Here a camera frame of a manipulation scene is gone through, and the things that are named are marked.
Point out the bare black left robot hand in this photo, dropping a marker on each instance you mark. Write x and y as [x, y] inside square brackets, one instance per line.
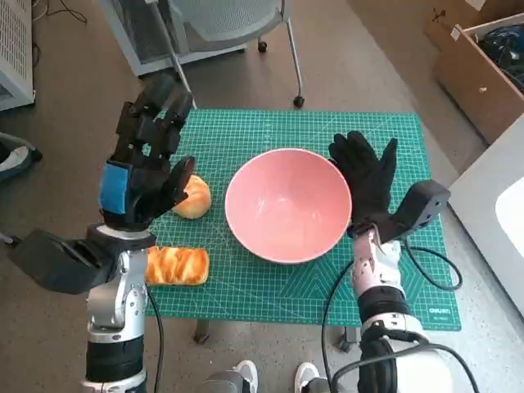
[143, 184]

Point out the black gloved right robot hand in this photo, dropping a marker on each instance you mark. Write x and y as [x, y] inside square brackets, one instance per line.
[368, 184]

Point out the round bread bun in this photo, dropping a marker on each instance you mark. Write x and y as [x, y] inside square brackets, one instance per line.
[196, 200]

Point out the pink bowl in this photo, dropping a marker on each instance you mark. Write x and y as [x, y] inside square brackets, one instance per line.
[286, 204]

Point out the rectangular striped bread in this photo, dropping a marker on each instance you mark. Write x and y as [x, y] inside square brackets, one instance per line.
[180, 266]

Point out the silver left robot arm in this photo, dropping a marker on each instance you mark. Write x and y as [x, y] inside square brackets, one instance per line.
[114, 294]

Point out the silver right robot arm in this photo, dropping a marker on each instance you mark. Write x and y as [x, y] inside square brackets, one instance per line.
[376, 270]

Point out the white desk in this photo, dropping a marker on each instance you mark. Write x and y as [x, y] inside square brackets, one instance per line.
[479, 196]

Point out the person's foot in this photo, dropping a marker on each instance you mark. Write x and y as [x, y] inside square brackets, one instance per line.
[12, 157]

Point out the green cutting mat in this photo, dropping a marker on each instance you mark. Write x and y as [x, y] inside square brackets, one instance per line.
[286, 294]

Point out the black chair caster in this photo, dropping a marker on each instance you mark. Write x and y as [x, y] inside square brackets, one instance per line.
[11, 240]

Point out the cardboard box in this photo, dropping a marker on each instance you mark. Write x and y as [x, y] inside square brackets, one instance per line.
[458, 69]

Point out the white rounded object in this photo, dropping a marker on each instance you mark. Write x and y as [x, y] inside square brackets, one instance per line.
[513, 213]

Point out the black table foot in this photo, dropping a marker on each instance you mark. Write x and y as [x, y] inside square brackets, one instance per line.
[348, 340]
[201, 333]

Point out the grey mesh office chair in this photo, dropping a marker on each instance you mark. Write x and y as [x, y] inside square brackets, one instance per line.
[229, 20]

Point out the white perforated cabinet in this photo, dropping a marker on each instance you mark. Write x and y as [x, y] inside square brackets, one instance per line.
[14, 41]

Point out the white and grey foot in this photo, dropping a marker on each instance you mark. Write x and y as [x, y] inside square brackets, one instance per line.
[245, 374]
[307, 374]

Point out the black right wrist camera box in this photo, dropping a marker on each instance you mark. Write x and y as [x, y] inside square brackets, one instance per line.
[421, 204]

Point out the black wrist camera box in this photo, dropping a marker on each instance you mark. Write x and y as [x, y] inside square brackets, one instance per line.
[421, 204]
[53, 262]

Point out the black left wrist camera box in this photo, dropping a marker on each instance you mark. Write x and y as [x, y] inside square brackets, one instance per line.
[53, 262]

